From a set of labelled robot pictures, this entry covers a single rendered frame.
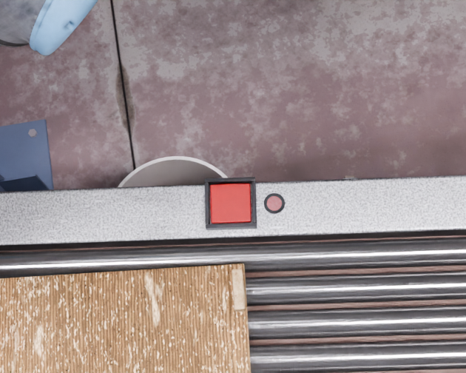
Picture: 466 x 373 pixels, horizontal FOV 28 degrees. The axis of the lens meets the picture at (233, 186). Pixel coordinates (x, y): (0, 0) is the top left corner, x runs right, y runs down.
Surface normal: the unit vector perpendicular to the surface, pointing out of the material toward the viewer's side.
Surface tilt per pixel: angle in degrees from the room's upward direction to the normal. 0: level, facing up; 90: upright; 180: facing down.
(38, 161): 0
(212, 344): 0
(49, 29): 54
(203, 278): 0
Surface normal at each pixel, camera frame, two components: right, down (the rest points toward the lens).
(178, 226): -0.04, -0.25
